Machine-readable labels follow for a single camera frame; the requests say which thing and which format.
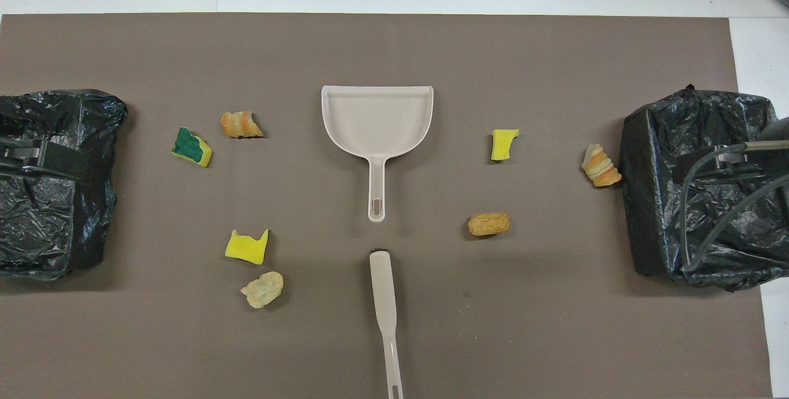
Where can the orange striped bread piece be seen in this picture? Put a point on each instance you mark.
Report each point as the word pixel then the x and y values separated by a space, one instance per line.
pixel 240 124
pixel 601 168

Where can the beige brush with black bristles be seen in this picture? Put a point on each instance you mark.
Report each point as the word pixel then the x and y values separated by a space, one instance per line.
pixel 382 288

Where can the notched yellow sponge piece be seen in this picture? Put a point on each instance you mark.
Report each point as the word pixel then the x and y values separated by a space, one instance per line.
pixel 246 250

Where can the brown peanut shaped piece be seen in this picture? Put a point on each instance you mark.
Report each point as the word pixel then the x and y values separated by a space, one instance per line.
pixel 489 224

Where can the brown table mat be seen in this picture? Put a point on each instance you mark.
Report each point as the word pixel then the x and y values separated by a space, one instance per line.
pixel 394 47

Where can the beige plastic dustpan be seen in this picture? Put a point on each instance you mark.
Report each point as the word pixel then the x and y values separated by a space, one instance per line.
pixel 376 121

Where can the pale crumbly cracker piece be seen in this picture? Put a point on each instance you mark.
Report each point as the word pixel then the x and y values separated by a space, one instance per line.
pixel 262 290

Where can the green and yellow sponge piece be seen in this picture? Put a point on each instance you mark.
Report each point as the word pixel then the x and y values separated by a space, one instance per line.
pixel 191 147

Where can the black bag lined bin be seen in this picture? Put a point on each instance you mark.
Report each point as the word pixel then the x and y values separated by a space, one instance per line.
pixel 653 201
pixel 37 232

